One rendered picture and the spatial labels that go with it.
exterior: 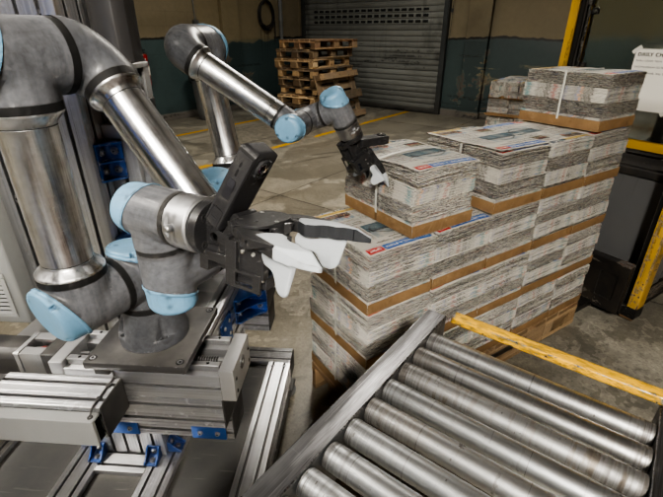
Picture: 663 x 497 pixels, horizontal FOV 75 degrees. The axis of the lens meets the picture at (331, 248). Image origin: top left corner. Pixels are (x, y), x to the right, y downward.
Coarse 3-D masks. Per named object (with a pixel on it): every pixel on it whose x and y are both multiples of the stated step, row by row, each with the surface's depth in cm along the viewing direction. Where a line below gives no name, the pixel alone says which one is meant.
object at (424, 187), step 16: (400, 160) 143; (416, 160) 142; (432, 160) 142; (448, 160) 143; (464, 160) 143; (400, 176) 139; (416, 176) 133; (432, 176) 136; (448, 176) 140; (464, 176) 144; (384, 192) 147; (400, 192) 141; (416, 192) 135; (432, 192) 139; (448, 192) 144; (464, 192) 148; (384, 208) 149; (400, 208) 142; (416, 208) 138; (432, 208) 143; (448, 208) 147; (464, 208) 151; (416, 224) 140
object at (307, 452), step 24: (432, 312) 111; (408, 336) 102; (384, 360) 95; (408, 360) 96; (360, 384) 88; (384, 384) 89; (336, 408) 83; (360, 408) 83; (312, 432) 78; (336, 432) 78; (288, 456) 73; (312, 456) 73; (264, 480) 69; (288, 480) 69
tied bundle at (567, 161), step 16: (496, 128) 189; (512, 128) 190; (528, 128) 190; (544, 128) 190; (560, 144) 168; (576, 144) 174; (560, 160) 172; (576, 160) 178; (560, 176) 175; (576, 176) 182
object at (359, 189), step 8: (392, 144) 162; (400, 144) 163; (408, 144) 163; (416, 144) 163; (424, 144) 163; (376, 152) 152; (384, 152) 153; (392, 152) 153; (352, 176) 160; (360, 176) 157; (368, 176) 153; (352, 184) 162; (360, 184) 157; (368, 184) 154; (352, 192) 163; (360, 192) 158; (368, 192) 155; (360, 200) 160; (368, 200) 156
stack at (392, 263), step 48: (576, 192) 189; (384, 240) 142; (432, 240) 146; (480, 240) 163; (528, 240) 181; (384, 288) 142; (480, 288) 174; (384, 336) 151; (480, 336) 191; (528, 336) 216
